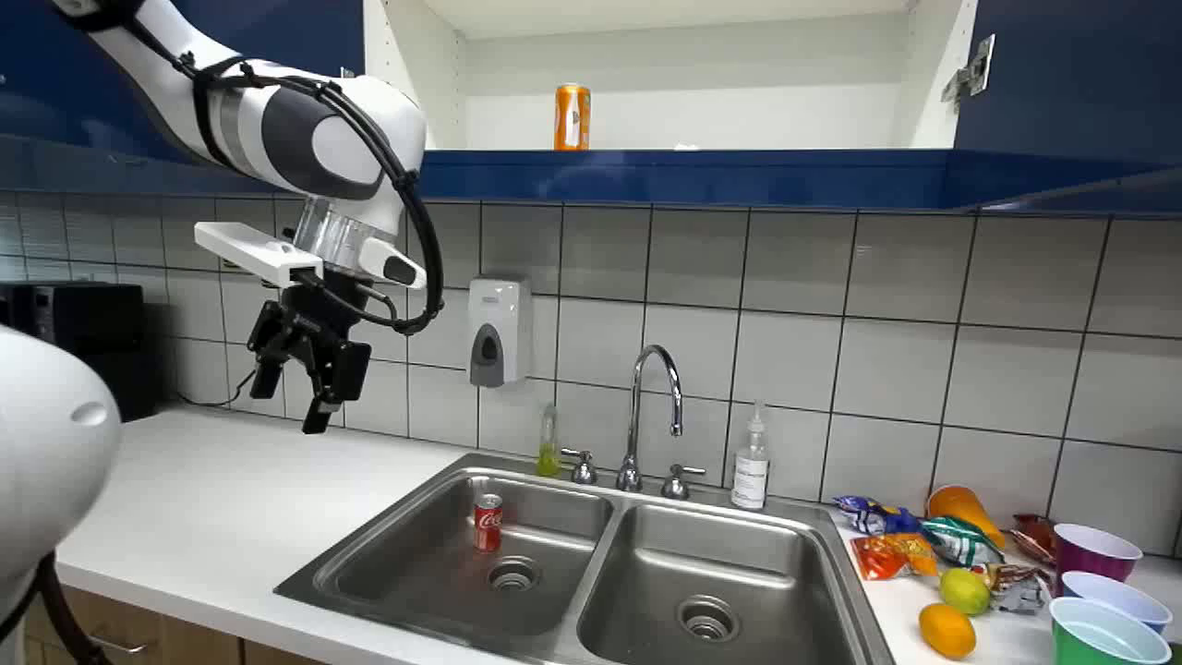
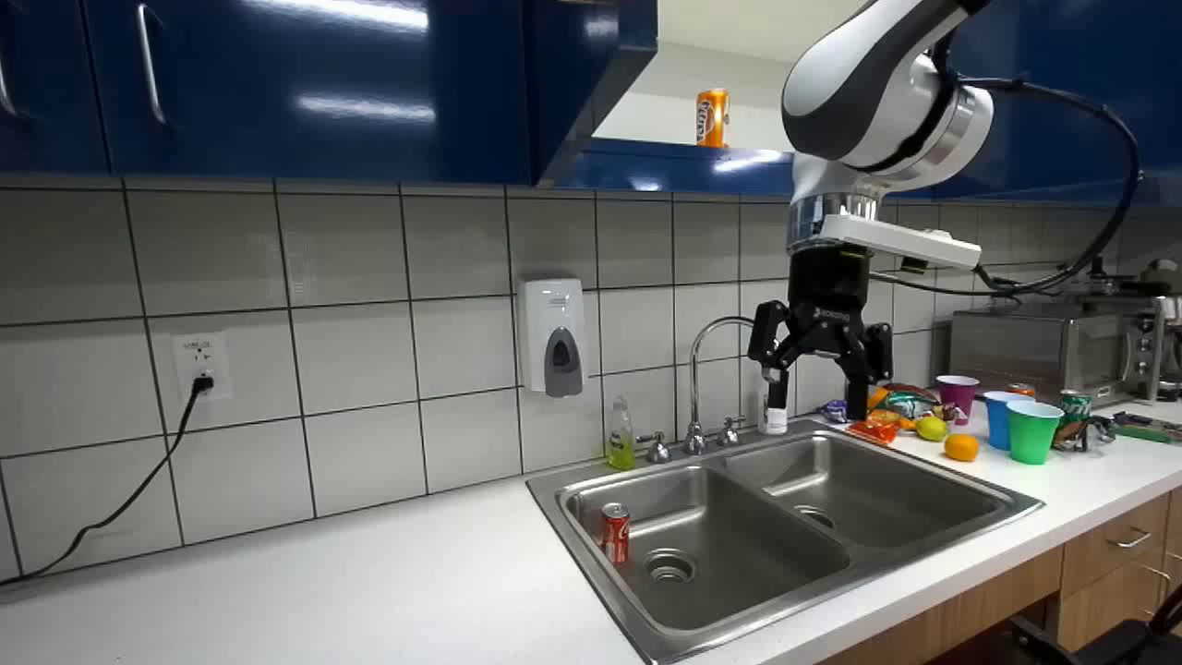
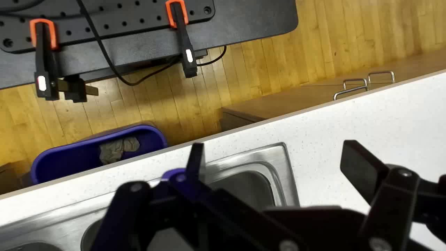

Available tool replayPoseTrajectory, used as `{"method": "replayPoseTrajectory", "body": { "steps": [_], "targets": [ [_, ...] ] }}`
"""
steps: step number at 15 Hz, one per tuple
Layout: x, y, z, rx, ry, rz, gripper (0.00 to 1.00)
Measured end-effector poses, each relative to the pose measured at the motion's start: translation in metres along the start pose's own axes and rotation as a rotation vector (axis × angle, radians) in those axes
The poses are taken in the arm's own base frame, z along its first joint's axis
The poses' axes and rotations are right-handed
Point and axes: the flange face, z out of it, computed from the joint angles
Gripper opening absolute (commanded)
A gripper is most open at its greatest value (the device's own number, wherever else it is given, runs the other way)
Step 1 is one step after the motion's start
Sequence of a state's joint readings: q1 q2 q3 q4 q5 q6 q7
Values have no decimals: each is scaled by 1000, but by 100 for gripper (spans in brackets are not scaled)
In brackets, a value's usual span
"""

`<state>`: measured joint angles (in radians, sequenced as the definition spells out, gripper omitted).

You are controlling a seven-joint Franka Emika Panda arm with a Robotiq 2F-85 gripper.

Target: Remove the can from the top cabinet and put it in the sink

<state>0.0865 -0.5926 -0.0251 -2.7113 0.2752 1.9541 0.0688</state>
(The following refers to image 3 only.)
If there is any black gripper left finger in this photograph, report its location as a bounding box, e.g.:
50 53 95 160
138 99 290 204
92 140 299 251

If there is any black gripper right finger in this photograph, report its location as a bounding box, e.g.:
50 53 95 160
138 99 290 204
340 138 446 251

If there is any stainless steel double sink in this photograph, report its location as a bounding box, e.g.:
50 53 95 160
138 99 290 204
0 140 303 251

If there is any wooden base cabinet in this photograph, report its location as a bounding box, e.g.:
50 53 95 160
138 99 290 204
219 46 446 132

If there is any blue plastic bin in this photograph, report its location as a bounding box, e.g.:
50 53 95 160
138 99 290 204
30 122 170 185

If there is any orange and black clamp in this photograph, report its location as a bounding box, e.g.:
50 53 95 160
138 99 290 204
165 0 200 79
28 18 62 101

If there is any black pegboard robot table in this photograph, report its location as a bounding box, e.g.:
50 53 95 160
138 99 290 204
0 0 300 90

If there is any metal drawer handle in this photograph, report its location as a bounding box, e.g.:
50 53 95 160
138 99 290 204
332 76 370 101
365 68 397 86

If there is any thin black table cable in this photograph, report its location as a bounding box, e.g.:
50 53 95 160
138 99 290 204
76 0 229 87

